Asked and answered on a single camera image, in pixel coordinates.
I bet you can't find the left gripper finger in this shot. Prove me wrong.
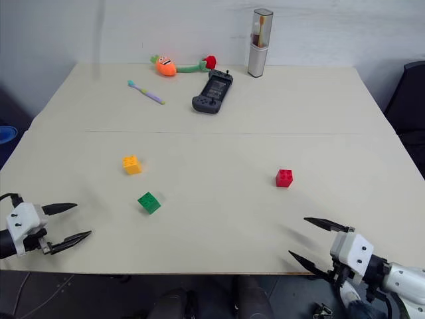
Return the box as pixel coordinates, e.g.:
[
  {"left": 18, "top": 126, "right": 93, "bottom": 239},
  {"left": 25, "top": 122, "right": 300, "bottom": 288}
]
[
  {"left": 49, "top": 230, "right": 93, "bottom": 256},
  {"left": 41, "top": 202, "right": 78, "bottom": 216}
]

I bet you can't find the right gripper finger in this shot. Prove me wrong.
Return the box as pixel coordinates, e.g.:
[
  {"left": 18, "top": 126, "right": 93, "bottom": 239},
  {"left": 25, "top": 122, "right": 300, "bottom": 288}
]
[
  {"left": 288, "top": 250, "right": 337, "bottom": 284},
  {"left": 303, "top": 217, "right": 355, "bottom": 234}
]

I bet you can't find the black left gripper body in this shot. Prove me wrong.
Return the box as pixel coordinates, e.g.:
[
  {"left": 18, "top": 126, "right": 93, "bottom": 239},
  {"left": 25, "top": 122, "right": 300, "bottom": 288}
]
[{"left": 22, "top": 228, "right": 54, "bottom": 256}]

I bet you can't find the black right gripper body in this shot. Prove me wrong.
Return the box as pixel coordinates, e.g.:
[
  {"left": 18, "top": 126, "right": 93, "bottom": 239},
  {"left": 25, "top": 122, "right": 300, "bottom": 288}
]
[{"left": 327, "top": 257, "right": 355, "bottom": 288}]

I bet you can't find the small black metal clip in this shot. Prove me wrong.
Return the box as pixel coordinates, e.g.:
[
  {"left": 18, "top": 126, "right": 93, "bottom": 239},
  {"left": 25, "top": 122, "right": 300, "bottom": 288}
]
[{"left": 313, "top": 302, "right": 333, "bottom": 319}]

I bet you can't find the red toy brick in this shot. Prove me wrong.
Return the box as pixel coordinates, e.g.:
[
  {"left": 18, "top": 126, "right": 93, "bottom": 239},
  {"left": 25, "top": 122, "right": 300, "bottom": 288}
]
[{"left": 275, "top": 168, "right": 294, "bottom": 189}]

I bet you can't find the yellow toy brick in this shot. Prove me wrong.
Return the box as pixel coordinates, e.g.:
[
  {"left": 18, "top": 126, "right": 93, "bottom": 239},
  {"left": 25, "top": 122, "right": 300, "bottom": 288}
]
[{"left": 122, "top": 154, "right": 143, "bottom": 175}]

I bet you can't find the green toy brick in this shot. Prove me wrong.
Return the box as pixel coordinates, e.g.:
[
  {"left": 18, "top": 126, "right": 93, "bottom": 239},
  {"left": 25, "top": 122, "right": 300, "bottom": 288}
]
[{"left": 137, "top": 191, "right": 162, "bottom": 215}]

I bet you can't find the blue round object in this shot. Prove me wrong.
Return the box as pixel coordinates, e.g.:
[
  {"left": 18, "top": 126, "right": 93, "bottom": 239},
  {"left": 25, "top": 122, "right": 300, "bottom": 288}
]
[{"left": 0, "top": 125, "right": 18, "bottom": 144}]

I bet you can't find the black chair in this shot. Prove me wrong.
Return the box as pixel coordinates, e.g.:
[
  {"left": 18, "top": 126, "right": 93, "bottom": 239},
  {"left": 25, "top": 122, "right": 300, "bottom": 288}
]
[{"left": 384, "top": 60, "right": 425, "bottom": 170}]

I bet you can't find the purple toothbrush with teal head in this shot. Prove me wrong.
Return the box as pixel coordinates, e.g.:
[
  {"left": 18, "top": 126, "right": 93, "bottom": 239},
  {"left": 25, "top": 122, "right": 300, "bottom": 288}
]
[{"left": 127, "top": 79, "right": 167, "bottom": 106}]

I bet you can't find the orange carrot plush toy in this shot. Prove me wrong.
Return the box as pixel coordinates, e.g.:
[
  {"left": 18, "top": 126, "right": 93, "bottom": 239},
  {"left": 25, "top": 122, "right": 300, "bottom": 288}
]
[{"left": 149, "top": 54, "right": 178, "bottom": 78}]

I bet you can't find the dark grey game controller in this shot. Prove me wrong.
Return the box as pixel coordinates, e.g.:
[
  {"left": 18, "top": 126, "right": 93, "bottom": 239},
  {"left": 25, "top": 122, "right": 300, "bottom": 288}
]
[{"left": 191, "top": 68, "right": 234, "bottom": 114}]

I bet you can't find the clear and white toothbrush case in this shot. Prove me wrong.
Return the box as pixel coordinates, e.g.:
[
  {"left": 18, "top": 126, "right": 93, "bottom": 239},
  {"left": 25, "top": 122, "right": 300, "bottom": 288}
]
[{"left": 247, "top": 9, "right": 274, "bottom": 78}]

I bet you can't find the red rose plush toy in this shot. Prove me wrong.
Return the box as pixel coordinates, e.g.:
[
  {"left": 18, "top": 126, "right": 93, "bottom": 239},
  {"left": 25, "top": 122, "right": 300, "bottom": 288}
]
[{"left": 175, "top": 54, "right": 217, "bottom": 74}]

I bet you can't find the toothbrush with orange head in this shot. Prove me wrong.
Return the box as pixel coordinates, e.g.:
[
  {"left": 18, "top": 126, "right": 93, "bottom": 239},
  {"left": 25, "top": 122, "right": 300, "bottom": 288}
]
[{"left": 252, "top": 15, "right": 268, "bottom": 47}]

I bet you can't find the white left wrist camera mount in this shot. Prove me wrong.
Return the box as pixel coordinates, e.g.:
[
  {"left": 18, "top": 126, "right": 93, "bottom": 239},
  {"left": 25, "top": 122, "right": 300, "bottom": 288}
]
[{"left": 6, "top": 202, "right": 48, "bottom": 257}]

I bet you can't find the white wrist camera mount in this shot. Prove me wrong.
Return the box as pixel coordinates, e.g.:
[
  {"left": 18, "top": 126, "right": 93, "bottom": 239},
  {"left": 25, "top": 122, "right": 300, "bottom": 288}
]
[
  {"left": 6, "top": 202, "right": 48, "bottom": 257},
  {"left": 329, "top": 231, "right": 375, "bottom": 285}
]

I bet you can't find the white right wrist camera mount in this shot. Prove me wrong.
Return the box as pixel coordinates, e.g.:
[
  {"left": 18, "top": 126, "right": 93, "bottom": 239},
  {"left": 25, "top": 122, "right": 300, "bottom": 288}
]
[{"left": 329, "top": 231, "right": 375, "bottom": 285}]

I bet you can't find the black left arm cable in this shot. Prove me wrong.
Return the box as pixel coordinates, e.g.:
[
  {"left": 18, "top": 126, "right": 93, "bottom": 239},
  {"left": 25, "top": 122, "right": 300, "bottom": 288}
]
[{"left": 0, "top": 192, "right": 25, "bottom": 209}]

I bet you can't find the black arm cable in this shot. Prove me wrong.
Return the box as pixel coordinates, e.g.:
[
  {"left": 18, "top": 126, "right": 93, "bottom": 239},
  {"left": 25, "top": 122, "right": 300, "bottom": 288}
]
[
  {"left": 365, "top": 287, "right": 404, "bottom": 319},
  {"left": 0, "top": 192, "right": 25, "bottom": 209}
]

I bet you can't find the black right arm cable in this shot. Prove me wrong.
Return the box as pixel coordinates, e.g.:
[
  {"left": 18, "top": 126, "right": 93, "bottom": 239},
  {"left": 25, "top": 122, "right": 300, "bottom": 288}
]
[{"left": 365, "top": 287, "right": 404, "bottom": 319}]

